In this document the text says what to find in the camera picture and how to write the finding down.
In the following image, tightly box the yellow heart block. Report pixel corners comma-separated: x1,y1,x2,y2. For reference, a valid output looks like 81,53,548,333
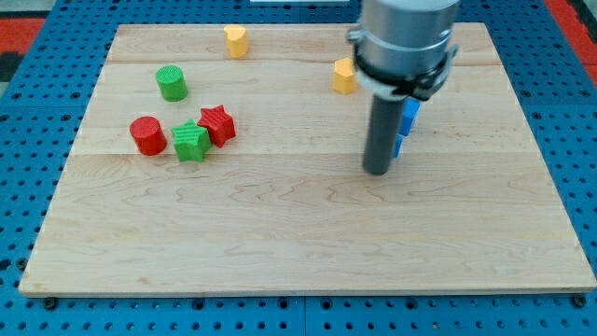
224,24,249,59

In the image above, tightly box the blue block upper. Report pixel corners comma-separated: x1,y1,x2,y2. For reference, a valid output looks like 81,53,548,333
399,98,421,136

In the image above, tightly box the red cylinder block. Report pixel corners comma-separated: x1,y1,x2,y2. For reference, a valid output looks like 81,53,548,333
129,116,167,156

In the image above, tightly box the wooden board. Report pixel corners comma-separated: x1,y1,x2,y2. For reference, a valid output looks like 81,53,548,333
19,23,596,298

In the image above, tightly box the red star block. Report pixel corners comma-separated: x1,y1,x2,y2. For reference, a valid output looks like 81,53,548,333
198,105,236,147

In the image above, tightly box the blue block lower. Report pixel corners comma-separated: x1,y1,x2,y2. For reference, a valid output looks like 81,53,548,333
393,134,404,159

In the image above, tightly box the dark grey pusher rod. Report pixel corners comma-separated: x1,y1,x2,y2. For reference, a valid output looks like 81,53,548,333
363,96,405,175

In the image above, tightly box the yellow hexagon block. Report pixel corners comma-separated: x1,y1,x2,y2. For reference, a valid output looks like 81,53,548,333
332,58,358,94

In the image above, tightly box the green star block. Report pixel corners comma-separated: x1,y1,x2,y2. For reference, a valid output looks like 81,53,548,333
171,119,212,161

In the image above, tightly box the green cylinder block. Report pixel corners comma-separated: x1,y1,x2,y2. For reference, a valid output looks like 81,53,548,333
155,64,187,102

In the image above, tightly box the blue block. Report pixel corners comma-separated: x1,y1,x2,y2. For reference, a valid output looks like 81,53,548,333
393,134,404,159
399,98,421,136

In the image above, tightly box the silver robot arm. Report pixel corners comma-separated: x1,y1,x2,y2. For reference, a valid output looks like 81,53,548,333
346,0,460,101

